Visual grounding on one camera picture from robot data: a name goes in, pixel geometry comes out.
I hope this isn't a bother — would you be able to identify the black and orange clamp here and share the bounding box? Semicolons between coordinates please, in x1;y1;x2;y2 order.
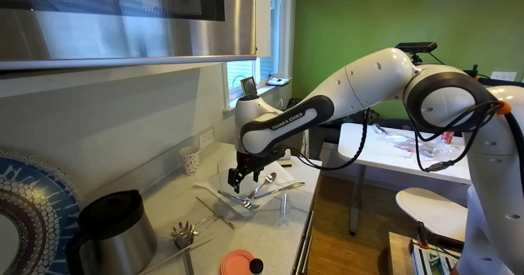
416;221;431;251

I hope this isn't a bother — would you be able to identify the stainless steel microwave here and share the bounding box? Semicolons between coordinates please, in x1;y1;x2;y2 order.
0;0;257;71

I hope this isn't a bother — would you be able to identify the heap of clear plastic bags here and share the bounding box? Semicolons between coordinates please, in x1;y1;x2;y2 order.
373;124;464;162

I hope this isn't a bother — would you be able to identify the steel carafe with black lid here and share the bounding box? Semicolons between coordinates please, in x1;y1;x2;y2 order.
65;189;158;275

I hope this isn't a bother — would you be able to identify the white wall socket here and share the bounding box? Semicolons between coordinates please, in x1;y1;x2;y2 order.
199;128;215;150

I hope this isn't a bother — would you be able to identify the metal table knife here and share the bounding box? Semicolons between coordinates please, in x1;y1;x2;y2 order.
253;181;306;200

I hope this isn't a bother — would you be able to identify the wooden stirrer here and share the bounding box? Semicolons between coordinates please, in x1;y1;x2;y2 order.
195;196;236;230

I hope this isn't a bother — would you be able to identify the small photo frame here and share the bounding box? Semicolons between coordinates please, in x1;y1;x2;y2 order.
240;77;258;98

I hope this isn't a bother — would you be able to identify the blue patterned decorative plate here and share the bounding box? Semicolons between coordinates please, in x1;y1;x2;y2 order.
0;147;85;275

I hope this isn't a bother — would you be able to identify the drawer handle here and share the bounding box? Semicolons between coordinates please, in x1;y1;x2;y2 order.
304;210;316;243
295;236;313;275

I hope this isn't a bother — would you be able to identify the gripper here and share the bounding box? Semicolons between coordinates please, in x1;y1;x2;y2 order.
227;146;287;194

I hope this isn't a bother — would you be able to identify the metal fork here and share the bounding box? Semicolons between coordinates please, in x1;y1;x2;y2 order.
217;189;261;210

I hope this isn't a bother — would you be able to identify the dotted paper cup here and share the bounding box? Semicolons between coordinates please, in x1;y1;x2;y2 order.
179;145;201;176

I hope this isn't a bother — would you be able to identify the clear plastic tube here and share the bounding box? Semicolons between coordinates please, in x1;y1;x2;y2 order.
279;193;291;228

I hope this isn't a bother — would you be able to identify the white table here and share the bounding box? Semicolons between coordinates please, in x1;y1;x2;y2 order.
337;122;474;237

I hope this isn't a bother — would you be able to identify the white stool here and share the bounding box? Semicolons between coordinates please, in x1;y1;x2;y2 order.
395;187;468;243

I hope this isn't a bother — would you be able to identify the white wall cabinet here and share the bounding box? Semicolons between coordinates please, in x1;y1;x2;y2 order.
255;0;272;59

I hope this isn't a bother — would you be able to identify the metal spoon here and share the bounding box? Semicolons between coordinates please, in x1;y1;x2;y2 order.
245;172;278;200

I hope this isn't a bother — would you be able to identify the window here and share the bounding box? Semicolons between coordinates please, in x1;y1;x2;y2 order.
223;0;295;111

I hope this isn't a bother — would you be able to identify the camera on mount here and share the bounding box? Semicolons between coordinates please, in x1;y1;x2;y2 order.
395;42;438;65

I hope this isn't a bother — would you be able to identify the long thin metal strip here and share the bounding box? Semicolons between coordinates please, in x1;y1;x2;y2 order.
137;239;213;275

